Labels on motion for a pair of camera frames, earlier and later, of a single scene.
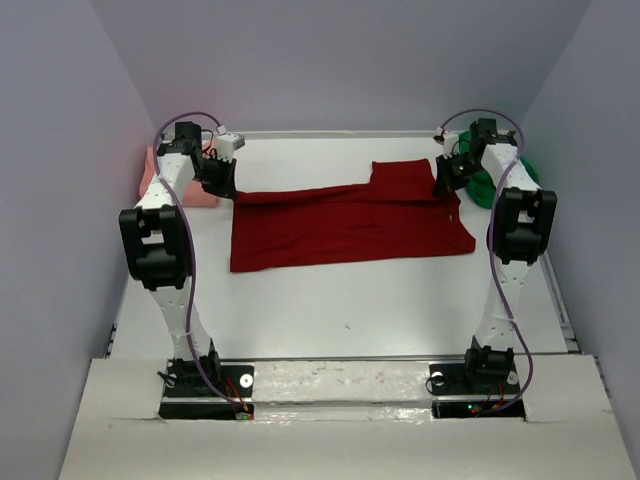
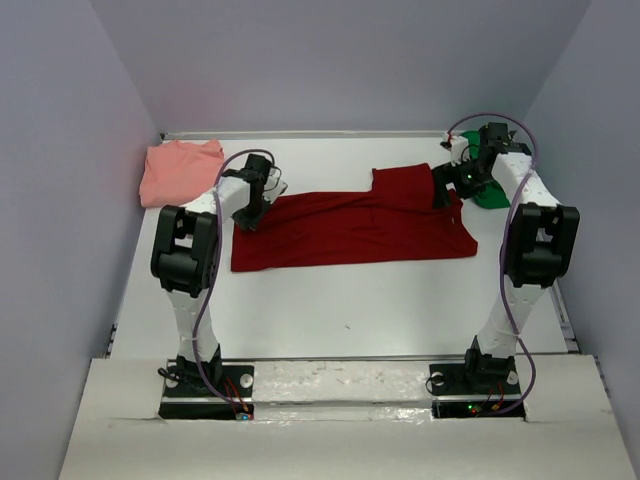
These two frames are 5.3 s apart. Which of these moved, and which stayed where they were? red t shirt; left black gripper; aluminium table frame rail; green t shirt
Moved: left black gripper
Stayed: red t shirt; aluminium table frame rail; green t shirt
